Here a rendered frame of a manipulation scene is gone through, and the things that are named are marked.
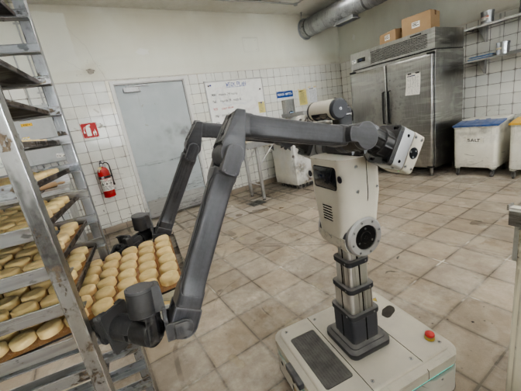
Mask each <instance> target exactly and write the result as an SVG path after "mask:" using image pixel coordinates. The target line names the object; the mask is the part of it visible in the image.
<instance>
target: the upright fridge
mask: <svg viewBox="0 0 521 391"><path fill-rule="evenodd" d="M463 46H464V27H442V26H434V27H432V28H429V29H425V30H423V31H420V32H418V33H414V34H411V35H408V36H404V37H402V38H399V39H397V40H393V41H391V42H388V43H384V44H382V45H379V46H376V47H372V48H370V49H367V50H363V51H361V52H358V53H355V54H351V55H350V64H351V71H352V73H350V85H351V96H352V107H353V114H354V124H355V123H361V122H364V121H370V122H372V123H373V124H375V125H377V126H379V127H380V126H385V125H402V126H404V127H406V128H408V129H410V130H411V131H413V132H416V133H418V134H419V135H421V136H423V137H424V141H423V145H422V147H421V150H420V152H419V156H418V157H417V160H416V163H415V165H414V167H421V168H429V169H430V173H431V175H430V176H433V168H437V167H439V166H441V165H443V164H446V163H448V162H450V161H451V164H452V165H451V166H452V167H454V128H452V126H454V125H455V124H457V123H459V122H460V121H462V106H463V77H464V65H463V62H464V48H463ZM417 71H419V72H420V92H419V94H418V95H405V89H406V75H407V74H410V73H411V74H412V73H416V72H417ZM379 127H378V128H379Z"/></svg>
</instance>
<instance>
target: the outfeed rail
mask: <svg viewBox="0 0 521 391"><path fill-rule="evenodd" d="M507 210H508V211H509V222H508V225H510V226H514V227H521V206H516V205H514V202H511V203H510V204H508V205H507Z"/></svg>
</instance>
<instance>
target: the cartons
mask: <svg viewBox="0 0 521 391"><path fill-rule="evenodd" d="M434 26H440V11H439V10H435V9H428V10H426V11H424V12H421V13H418V14H415V15H414V16H410V17H408V18H405V19H402V28H398V29H393V30H391V31H389V32H387V33H385V34H383V35H380V45H382V44H384V43H388V42H391V41H393V40H397V39H399V38H402V37H404V36H408V35H411V34H414V33H418V32H420V31H423V30H425V29H429V28H432V27H434Z"/></svg>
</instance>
